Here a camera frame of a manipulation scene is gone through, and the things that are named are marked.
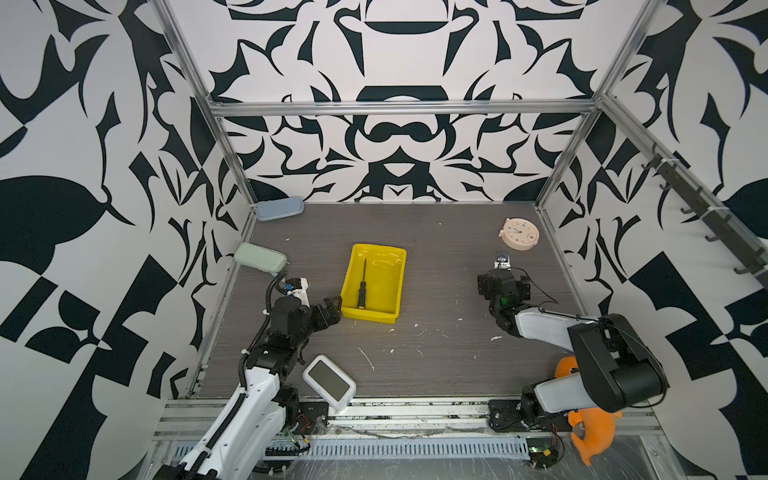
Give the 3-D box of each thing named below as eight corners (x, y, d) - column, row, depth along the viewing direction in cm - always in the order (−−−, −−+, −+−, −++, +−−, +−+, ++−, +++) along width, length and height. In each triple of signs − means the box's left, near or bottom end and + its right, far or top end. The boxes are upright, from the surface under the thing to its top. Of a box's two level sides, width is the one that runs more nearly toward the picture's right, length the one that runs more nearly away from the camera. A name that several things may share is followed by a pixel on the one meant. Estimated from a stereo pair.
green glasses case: (234, 262, 106) (229, 255, 103) (247, 245, 111) (243, 238, 107) (279, 278, 102) (275, 271, 99) (291, 260, 107) (288, 252, 103)
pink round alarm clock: (503, 250, 109) (506, 244, 106) (495, 223, 117) (498, 217, 114) (540, 250, 109) (544, 244, 106) (529, 223, 117) (533, 217, 115)
